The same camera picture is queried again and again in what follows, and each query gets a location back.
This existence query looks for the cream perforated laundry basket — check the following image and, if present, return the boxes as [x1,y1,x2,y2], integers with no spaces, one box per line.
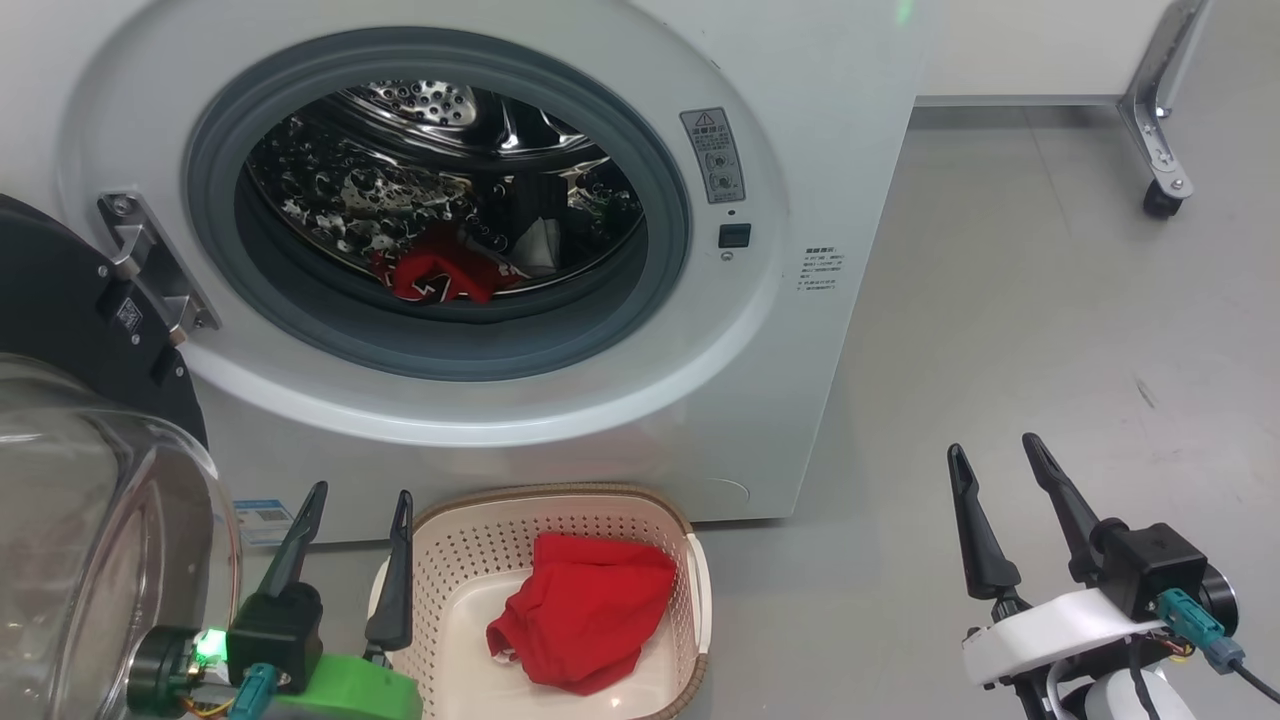
[368,483,713,720]

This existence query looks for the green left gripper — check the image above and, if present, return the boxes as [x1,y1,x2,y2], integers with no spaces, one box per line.
[125,482,423,720]

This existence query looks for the grey warning sticker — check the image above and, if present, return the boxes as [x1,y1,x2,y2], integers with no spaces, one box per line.
[680,107,746,205]

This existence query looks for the teal connector black cable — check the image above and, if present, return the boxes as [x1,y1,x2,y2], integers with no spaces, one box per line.
[228,662,279,720]
[1157,588,1280,701]

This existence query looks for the plain red shorts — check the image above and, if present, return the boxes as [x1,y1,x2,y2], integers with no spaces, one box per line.
[486,532,679,697]

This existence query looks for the dark round washer door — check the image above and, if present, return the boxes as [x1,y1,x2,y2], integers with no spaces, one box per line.
[0,192,244,720]

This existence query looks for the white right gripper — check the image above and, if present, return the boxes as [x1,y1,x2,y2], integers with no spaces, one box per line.
[947,432,1241,691]

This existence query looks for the grey rubber door gasket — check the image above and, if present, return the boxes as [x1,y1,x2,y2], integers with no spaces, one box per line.
[185,27,693,383]

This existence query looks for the stainless steel washing machine drum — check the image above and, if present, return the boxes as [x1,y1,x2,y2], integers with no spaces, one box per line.
[245,80,646,301]

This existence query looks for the white front-load washing machine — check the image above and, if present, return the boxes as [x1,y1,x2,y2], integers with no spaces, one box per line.
[0,0,946,546]

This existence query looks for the metal caster leg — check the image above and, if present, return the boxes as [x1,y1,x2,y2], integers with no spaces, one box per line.
[1118,0,1213,221]

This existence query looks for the metal door hinge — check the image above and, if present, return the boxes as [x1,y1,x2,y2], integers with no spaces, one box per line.
[97,192,221,346]

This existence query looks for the red jersey with numbers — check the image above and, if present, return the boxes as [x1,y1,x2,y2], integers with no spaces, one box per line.
[368,215,563,306]

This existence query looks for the white partition panel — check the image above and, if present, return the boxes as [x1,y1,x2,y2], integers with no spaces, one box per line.
[915,0,1181,106]

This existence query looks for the small printed text label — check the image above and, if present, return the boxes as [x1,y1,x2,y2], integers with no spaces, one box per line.
[797,247,846,293]

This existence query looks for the blue energy label sticker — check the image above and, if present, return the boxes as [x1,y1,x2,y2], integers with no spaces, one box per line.
[232,498,296,548]

